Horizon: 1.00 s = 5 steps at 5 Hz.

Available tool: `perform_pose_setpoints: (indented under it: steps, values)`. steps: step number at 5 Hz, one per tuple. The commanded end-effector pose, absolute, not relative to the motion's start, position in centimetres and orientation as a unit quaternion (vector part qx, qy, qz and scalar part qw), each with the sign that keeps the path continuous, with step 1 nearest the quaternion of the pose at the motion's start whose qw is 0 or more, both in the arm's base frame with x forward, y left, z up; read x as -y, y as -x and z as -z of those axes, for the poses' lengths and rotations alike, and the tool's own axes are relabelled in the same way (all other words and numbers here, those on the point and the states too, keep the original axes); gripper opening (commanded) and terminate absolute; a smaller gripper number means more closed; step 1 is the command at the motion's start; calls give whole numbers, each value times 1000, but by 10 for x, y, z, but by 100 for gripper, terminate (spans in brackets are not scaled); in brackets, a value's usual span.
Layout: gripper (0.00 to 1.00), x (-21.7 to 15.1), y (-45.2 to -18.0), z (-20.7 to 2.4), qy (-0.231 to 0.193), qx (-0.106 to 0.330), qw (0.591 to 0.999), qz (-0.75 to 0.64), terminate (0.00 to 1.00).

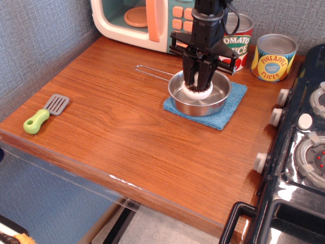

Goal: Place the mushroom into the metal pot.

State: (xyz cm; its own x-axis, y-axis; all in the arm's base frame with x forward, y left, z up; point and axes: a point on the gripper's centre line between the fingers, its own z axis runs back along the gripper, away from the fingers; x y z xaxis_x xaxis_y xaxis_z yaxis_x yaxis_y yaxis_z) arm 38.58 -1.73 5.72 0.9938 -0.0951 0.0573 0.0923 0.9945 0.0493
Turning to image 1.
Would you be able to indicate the white toy mushroom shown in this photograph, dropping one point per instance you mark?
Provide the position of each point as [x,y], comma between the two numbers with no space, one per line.
[192,92]

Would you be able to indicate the blue cloth mat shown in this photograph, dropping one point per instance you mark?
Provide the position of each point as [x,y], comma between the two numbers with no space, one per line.
[219,119]

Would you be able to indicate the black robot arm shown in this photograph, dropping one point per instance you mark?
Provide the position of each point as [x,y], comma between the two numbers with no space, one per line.
[212,8]

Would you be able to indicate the orange furry object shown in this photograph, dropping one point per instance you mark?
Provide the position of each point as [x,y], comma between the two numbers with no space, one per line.
[16,239]

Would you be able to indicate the pineapple slices can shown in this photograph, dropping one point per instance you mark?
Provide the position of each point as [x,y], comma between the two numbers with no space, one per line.
[273,57]

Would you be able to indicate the grey stove knob upper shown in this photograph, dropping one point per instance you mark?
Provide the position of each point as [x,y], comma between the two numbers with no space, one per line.
[282,97]

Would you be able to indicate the steel pot with wire handle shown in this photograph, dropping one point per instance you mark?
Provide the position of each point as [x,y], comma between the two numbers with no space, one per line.
[220,90]

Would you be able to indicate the grey stove knob middle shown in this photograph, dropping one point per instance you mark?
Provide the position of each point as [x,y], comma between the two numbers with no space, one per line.
[275,116]

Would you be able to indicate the black toy stove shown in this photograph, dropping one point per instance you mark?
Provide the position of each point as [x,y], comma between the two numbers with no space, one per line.
[290,206]

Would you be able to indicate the green handled grey spatula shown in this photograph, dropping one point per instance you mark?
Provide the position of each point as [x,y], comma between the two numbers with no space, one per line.
[54,106]

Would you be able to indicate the tomato sauce can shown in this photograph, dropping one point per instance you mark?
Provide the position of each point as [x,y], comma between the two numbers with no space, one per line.
[240,41]

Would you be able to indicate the grey stove knob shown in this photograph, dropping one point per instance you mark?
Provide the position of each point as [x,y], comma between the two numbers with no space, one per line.
[260,161]
[275,116]
[282,97]

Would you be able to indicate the grey stove knob lower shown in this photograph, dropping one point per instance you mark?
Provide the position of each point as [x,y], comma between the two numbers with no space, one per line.
[260,161]

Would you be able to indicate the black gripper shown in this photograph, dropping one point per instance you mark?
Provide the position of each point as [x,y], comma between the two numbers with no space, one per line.
[203,50]

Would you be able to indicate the toy microwave teal and white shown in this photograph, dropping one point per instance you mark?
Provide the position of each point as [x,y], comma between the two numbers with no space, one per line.
[146,24]

